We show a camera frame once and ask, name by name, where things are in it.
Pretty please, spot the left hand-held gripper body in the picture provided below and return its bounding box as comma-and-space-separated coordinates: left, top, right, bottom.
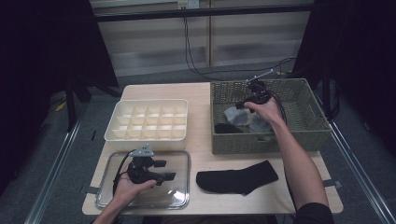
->
126, 143, 165, 187

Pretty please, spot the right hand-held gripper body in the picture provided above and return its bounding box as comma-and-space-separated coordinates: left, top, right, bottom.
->
246, 68, 276, 105

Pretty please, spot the clear plastic lid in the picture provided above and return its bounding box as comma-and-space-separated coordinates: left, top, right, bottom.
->
95, 150, 191, 210

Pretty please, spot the green woven basket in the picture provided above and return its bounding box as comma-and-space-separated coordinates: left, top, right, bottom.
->
209, 77, 332, 156

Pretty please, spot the white divided storage box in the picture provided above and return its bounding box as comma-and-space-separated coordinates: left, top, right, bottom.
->
103, 98, 191, 152

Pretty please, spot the person's right hand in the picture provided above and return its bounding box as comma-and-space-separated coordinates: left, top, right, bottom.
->
243, 97, 285, 127

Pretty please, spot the person's left hand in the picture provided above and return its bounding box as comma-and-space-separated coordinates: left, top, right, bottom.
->
112, 169, 158, 213

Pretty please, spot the black metal stand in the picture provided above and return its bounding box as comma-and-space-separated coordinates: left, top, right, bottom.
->
64, 74, 122, 133
320, 59, 340, 120

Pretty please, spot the black horizontal bar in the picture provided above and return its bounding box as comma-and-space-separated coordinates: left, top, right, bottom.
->
92, 3, 316, 22

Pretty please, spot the black curtain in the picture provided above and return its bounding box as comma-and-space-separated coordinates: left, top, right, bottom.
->
292, 0, 396, 157
0, 0, 120, 188

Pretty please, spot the black sleeve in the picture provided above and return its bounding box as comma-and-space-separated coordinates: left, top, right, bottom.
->
293, 202, 336, 224

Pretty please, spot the left hand-held gripper cable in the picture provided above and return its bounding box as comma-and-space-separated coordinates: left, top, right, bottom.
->
111, 149, 135, 196

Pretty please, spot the hand-held gripper cable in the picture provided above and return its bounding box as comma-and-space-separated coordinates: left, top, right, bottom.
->
268, 90, 289, 125
111, 149, 135, 196

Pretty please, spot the right hand-held gripper cable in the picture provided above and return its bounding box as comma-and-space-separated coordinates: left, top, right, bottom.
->
268, 90, 289, 125

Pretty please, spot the black wall cable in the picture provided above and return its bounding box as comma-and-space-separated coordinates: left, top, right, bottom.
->
183, 17, 297, 82

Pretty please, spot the metal floor rail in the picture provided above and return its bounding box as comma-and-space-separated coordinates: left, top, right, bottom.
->
24, 118, 83, 224
314, 92, 396, 224

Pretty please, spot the white wall socket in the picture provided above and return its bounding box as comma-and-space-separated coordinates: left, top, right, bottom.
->
177, 0, 200, 9

